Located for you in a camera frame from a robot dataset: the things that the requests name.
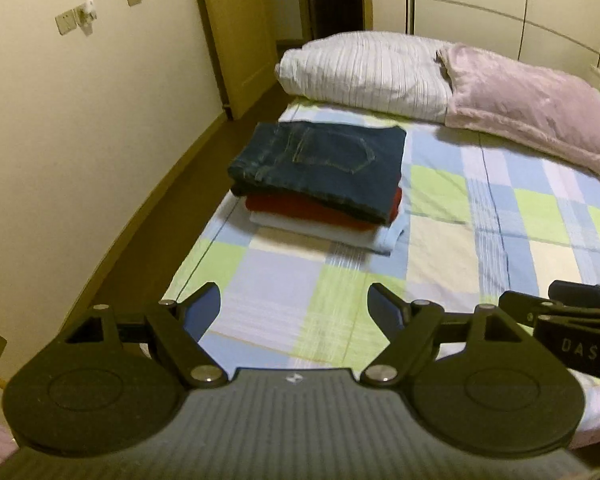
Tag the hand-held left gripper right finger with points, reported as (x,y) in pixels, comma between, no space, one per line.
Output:
(387,307)

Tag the checked bed sheet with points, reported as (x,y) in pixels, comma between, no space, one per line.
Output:
(330,285)

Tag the white wall plug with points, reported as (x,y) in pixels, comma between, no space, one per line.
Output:
(87,15)

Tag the wooden door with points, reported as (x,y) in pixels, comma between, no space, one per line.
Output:
(240,35)

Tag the pale pillow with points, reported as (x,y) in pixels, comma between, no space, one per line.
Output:
(365,70)

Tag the dark blue jeans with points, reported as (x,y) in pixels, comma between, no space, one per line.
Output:
(320,160)

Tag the red folded garment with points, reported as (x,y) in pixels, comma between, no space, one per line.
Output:
(290,207)

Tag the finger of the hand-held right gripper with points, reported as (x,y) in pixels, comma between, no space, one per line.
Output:
(580,294)
(525,307)

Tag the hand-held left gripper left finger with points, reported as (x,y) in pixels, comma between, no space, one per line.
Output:
(205,310)

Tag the pink pillow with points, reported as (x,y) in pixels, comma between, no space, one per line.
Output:
(530,100)

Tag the white folded garment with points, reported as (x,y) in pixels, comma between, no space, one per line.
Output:
(330,240)

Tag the white wardrobe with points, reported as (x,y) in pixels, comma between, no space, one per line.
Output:
(480,0)

